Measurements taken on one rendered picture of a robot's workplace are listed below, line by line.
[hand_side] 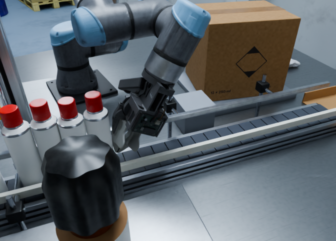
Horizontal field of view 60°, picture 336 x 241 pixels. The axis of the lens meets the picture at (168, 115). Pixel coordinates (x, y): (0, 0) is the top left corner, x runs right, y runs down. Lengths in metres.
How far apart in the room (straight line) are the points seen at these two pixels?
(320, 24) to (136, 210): 2.28
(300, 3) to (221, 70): 1.84
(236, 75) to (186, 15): 0.49
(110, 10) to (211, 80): 0.48
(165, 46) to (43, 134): 0.29
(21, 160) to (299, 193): 0.63
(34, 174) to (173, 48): 0.39
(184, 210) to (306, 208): 0.29
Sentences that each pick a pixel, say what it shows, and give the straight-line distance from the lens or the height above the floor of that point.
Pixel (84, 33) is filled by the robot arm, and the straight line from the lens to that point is 0.59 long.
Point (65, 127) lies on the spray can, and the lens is 0.60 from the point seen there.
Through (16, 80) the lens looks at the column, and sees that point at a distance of 0.72.
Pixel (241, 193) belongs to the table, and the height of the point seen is 0.83.
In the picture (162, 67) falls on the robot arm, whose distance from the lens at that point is 0.56.
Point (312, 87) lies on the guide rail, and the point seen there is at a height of 0.96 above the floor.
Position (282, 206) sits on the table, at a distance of 0.75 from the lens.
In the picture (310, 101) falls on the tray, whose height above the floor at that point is 0.83.
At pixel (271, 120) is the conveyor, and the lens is 0.91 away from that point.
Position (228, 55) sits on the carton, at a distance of 0.96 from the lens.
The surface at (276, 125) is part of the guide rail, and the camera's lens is 0.83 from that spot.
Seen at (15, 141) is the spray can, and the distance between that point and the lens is 0.63.
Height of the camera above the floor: 1.38
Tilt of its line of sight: 34 degrees down
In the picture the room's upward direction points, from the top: straight up
